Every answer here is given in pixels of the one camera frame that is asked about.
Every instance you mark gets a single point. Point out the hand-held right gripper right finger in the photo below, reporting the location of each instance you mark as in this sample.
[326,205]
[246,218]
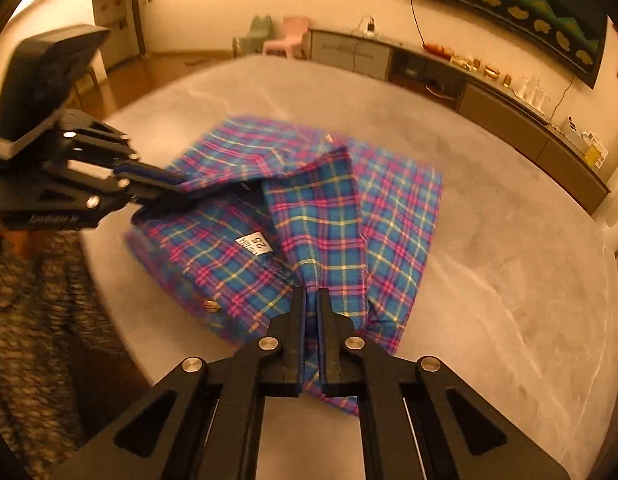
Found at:
[331,360]

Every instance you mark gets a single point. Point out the grey television cabinet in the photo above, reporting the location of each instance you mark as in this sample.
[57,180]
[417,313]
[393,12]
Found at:
[489,105]

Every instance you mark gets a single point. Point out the green plastic chair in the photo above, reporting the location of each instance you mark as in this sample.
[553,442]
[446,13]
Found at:
[259,30]

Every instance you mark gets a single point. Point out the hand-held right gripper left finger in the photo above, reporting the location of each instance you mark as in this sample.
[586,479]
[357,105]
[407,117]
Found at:
[294,355]

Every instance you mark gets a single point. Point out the pink plastic chair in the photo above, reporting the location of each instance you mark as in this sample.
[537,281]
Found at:
[291,35]

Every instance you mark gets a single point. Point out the blue pink plaid shirt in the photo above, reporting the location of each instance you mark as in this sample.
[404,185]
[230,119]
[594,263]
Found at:
[314,220]

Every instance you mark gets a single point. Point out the plate of fruit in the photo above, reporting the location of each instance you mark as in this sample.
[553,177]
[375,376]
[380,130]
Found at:
[436,50]

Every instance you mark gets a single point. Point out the gold gift box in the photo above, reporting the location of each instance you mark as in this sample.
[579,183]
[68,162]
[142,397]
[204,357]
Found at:
[464,62]

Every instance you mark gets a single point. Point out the gold ornament pot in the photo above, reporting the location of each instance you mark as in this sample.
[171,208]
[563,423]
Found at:
[492,72]

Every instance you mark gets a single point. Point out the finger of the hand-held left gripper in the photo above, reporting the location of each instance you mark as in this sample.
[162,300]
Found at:
[159,201]
[149,174]

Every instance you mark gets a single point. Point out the white desk organizer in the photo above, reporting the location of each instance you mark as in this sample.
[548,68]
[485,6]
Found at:
[579,135]

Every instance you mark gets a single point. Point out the yellow box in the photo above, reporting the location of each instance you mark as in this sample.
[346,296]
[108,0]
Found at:
[595,156]

